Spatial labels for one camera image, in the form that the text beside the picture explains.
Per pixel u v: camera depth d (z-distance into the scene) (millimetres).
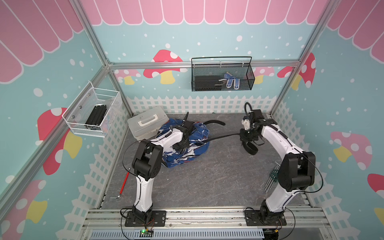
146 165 530
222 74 915
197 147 968
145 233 727
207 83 870
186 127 799
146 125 973
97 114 712
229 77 893
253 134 743
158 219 743
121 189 833
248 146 980
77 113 686
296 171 468
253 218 740
